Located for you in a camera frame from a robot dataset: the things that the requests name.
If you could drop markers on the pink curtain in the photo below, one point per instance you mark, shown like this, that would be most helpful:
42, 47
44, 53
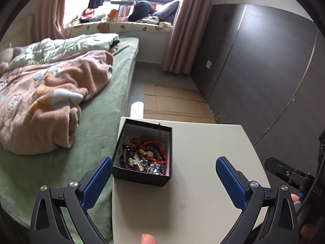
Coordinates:
186, 34
48, 20

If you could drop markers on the butterfly shell brooch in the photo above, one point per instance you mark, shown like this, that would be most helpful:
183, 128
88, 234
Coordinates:
140, 160

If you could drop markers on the left hand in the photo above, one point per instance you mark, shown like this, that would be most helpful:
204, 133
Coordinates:
148, 239

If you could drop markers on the black jewelry box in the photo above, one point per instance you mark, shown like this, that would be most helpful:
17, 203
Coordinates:
154, 137

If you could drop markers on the dark grey pillow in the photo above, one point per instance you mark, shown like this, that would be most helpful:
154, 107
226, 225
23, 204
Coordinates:
167, 10

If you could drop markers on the pink curtain left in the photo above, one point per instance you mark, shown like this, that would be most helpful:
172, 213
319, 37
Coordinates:
48, 20

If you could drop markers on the light green quilt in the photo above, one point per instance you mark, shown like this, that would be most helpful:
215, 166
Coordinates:
50, 51

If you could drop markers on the pink fleece blanket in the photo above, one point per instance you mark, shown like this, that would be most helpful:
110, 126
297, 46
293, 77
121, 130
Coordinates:
40, 104

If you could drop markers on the pink curtain right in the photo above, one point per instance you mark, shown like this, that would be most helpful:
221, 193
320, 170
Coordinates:
186, 34

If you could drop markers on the right hand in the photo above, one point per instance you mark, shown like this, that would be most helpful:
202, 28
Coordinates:
295, 201

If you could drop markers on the green bed mattress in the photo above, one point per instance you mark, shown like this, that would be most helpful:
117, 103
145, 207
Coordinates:
96, 137

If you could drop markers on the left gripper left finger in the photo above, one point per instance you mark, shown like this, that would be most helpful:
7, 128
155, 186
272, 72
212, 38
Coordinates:
48, 224

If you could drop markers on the beige plush toy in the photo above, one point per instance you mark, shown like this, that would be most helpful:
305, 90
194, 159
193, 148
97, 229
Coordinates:
7, 56

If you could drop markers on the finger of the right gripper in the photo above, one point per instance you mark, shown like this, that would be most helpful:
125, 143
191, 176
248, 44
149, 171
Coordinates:
293, 177

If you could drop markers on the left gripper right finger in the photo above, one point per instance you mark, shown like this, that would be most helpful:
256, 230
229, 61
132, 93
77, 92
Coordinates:
267, 215

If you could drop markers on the white wall socket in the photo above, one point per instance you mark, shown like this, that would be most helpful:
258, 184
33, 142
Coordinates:
208, 64

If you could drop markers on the black bag on sill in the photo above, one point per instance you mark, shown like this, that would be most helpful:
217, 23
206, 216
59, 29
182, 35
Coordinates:
141, 10

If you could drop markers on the flattened cardboard sheet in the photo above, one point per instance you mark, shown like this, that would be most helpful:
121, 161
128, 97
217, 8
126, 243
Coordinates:
175, 104

